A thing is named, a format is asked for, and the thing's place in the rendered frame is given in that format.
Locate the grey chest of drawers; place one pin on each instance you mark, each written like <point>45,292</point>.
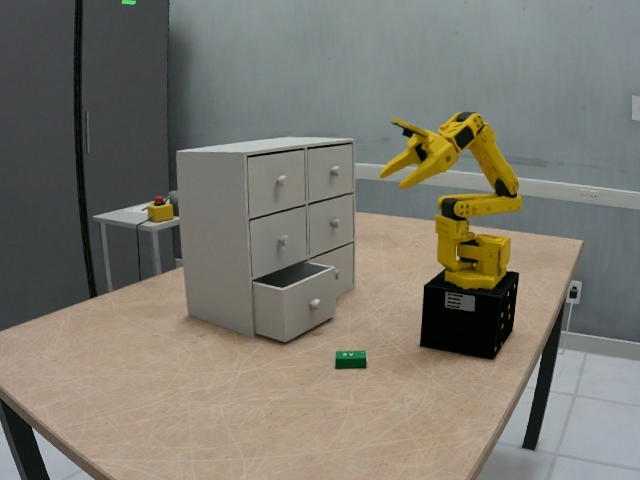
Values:
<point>214,228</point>

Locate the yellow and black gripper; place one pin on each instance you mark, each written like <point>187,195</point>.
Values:
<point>435,156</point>

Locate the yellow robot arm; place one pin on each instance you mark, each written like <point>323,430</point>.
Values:
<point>451,226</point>

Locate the green 9v battery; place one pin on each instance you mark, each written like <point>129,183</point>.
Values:
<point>350,359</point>

